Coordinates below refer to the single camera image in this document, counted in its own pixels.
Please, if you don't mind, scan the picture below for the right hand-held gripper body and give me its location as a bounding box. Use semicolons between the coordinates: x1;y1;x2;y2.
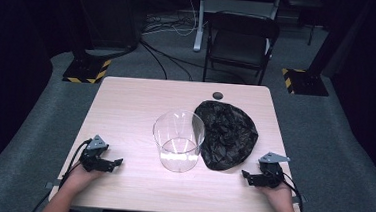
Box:
254;151;292;190

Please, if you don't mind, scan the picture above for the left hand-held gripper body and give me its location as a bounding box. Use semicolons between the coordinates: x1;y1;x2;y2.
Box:
78;133;111;175

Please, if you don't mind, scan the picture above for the black plastic garbage bag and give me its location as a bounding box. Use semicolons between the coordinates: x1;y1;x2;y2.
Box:
190;98;261;174

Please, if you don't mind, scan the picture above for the person's right hand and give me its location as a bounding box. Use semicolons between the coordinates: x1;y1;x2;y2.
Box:
256;180;296;212

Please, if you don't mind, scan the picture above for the person's left hand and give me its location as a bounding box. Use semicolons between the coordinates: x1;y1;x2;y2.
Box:
62;163;105;195

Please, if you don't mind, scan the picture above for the black stand with hazard-striped base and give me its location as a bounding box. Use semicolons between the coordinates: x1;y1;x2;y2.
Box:
279;0;353;99
61;0;117;86

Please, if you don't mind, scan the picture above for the dark curtain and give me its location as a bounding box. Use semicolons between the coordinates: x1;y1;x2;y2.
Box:
0;0;81;201
314;0;376;190

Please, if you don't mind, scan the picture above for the black folding chair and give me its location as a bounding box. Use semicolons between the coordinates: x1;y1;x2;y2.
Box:
201;9;283;88

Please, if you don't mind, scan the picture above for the black cabinet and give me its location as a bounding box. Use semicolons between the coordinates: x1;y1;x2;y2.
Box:
69;0;145;55

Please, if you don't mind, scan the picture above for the dark stool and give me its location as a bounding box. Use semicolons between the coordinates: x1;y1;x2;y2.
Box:
278;0;326;48

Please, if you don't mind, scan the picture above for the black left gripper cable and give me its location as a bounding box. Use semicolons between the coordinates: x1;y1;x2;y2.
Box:
29;134;93;212

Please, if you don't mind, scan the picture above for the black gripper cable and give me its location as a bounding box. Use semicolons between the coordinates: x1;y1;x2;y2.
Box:
278;172;307;212
29;134;93;212

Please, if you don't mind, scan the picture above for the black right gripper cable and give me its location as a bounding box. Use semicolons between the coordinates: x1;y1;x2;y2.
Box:
278;172;307;212

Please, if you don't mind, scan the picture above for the black floor cable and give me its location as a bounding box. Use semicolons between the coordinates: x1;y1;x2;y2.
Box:
137;40;251;87

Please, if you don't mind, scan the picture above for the tangle of floor cables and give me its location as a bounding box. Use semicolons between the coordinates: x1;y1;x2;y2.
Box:
141;0;202;40

